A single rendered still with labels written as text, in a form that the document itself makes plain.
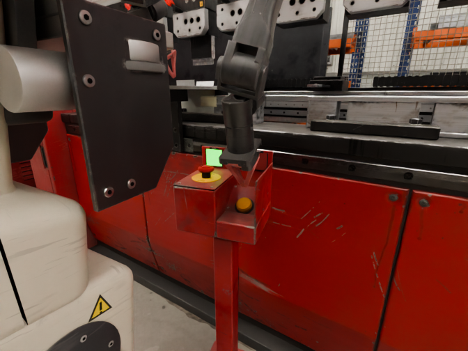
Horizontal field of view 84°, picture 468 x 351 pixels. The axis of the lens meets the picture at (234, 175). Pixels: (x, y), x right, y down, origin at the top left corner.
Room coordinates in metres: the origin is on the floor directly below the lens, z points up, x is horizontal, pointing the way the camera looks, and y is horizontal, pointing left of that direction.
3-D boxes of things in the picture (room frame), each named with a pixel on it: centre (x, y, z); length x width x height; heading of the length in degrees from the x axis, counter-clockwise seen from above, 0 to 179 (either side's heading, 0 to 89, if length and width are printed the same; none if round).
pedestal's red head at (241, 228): (0.61, 0.02, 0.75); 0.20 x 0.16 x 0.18; 70
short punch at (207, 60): (1.08, 0.12, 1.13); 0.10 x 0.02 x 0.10; 57
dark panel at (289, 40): (1.64, 0.04, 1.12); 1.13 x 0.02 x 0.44; 57
